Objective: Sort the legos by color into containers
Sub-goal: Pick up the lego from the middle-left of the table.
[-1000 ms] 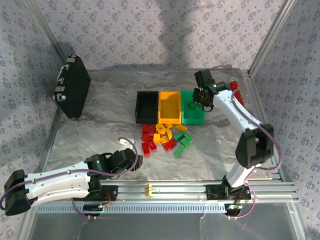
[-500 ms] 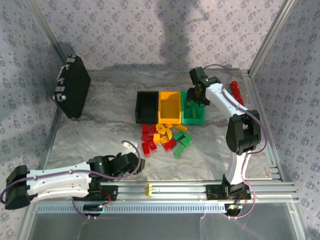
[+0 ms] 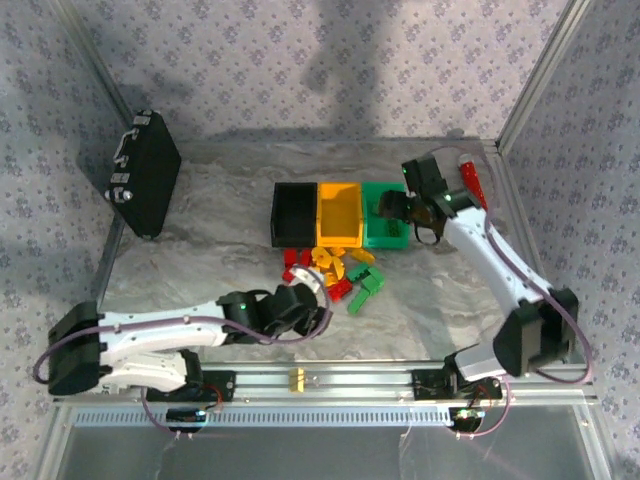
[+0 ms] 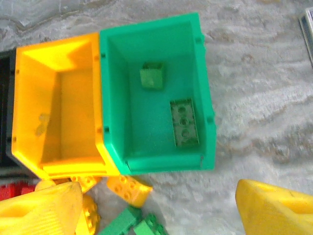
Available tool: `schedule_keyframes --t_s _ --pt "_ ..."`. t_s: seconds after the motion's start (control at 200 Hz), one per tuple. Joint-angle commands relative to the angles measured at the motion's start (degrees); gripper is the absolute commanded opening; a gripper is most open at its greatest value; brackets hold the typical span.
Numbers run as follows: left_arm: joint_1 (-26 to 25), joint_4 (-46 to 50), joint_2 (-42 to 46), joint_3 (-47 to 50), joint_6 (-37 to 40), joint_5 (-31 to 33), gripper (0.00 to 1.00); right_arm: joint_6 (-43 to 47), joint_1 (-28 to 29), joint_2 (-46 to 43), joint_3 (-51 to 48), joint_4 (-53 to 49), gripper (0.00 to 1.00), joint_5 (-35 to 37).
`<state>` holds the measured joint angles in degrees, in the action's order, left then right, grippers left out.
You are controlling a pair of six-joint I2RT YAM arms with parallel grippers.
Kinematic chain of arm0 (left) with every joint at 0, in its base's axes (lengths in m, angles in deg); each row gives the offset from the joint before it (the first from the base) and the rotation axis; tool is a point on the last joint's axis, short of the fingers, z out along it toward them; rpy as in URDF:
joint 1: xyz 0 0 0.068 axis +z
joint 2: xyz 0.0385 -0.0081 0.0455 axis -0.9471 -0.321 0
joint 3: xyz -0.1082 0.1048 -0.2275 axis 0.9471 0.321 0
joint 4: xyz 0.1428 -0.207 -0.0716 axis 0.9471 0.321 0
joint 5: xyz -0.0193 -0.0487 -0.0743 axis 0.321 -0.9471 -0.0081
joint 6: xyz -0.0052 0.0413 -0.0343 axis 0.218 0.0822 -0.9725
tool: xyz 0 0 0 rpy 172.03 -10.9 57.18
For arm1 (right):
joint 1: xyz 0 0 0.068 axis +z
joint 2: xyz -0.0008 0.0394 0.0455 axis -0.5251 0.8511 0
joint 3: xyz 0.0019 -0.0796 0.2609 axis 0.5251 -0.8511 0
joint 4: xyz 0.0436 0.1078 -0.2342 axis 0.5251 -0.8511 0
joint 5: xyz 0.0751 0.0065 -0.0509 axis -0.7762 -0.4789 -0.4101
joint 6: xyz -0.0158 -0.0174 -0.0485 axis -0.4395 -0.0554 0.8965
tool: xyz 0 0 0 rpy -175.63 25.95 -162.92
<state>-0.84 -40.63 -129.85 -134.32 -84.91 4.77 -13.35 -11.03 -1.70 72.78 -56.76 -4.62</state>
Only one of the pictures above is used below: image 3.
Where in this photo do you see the green plastic bin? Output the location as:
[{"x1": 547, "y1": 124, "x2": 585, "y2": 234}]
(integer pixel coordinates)
[{"x1": 360, "y1": 181, "x2": 410, "y2": 251}]

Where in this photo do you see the yellow plastic bin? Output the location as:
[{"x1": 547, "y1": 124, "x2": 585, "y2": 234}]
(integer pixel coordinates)
[{"x1": 315, "y1": 182, "x2": 364, "y2": 250}]

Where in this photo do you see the black plastic bin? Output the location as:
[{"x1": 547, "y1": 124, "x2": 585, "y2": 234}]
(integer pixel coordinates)
[{"x1": 271, "y1": 181, "x2": 320, "y2": 250}]

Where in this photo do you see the red tube with white cap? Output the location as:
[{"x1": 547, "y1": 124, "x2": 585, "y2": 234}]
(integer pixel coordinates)
[{"x1": 458, "y1": 153, "x2": 489, "y2": 211}]

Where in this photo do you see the left controller board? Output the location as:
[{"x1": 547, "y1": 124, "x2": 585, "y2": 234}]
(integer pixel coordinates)
[{"x1": 166, "y1": 407, "x2": 209, "y2": 434}]

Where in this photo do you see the controller board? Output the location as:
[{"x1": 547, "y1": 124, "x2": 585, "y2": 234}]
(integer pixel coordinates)
[
  {"x1": 448, "y1": 406, "x2": 486, "y2": 432},
  {"x1": 166, "y1": 407, "x2": 209, "y2": 434}
]

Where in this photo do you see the grey metal panel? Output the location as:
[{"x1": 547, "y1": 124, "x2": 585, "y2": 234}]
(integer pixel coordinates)
[{"x1": 54, "y1": 424, "x2": 601, "y2": 480}]

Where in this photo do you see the black hard case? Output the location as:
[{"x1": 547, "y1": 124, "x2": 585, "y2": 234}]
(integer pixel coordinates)
[{"x1": 103, "y1": 109, "x2": 182, "y2": 240}]

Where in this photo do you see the right controller board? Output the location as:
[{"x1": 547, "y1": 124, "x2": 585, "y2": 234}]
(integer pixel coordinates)
[{"x1": 448, "y1": 406, "x2": 486, "y2": 432}]

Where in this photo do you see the black cable loop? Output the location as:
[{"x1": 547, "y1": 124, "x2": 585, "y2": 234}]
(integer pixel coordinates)
[{"x1": 412, "y1": 222, "x2": 444, "y2": 247}]

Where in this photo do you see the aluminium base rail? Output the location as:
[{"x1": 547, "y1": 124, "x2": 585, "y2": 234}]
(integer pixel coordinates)
[{"x1": 54, "y1": 362, "x2": 596, "y2": 404}]

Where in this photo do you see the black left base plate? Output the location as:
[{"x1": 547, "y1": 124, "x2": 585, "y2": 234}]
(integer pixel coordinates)
[{"x1": 144, "y1": 369, "x2": 236, "y2": 404}]

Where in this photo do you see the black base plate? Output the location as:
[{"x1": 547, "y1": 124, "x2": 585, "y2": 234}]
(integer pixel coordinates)
[
  {"x1": 144, "y1": 369, "x2": 236, "y2": 404},
  {"x1": 412, "y1": 368, "x2": 504, "y2": 401}
]

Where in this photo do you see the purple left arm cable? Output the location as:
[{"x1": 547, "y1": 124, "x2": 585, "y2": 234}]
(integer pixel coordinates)
[{"x1": 32, "y1": 262, "x2": 334, "y2": 442}]

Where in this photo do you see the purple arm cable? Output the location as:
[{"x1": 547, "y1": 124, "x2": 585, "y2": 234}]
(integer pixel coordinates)
[
  {"x1": 424, "y1": 146, "x2": 595, "y2": 441},
  {"x1": 32, "y1": 262, "x2": 334, "y2": 442}
]

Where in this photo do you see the aluminium side rail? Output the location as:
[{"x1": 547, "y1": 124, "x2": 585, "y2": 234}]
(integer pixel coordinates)
[
  {"x1": 92, "y1": 217, "x2": 126, "y2": 309},
  {"x1": 487, "y1": 142, "x2": 559, "y2": 296}
]

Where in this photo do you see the slotted grey cable duct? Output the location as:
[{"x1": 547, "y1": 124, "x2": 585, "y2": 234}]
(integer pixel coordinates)
[{"x1": 74, "y1": 404, "x2": 501, "y2": 427}]

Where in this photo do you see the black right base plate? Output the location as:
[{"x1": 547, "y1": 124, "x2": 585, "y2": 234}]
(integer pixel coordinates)
[{"x1": 412, "y1": 368, "x2": 504, "y2": 401}]

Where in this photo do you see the aluminium frame post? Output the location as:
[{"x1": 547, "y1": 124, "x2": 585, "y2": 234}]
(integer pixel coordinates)
[
  {"x1": 497, "y1": 0, "x2": 594, "y2": 149},
  {"x1": 52, "y1": 0, "x2": 129, "y2": 151}
]

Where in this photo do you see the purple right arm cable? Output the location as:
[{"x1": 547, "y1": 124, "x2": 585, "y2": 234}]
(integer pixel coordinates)
[{"x1": 424, "y1": 146, "x2": 595, "y2": 441}]

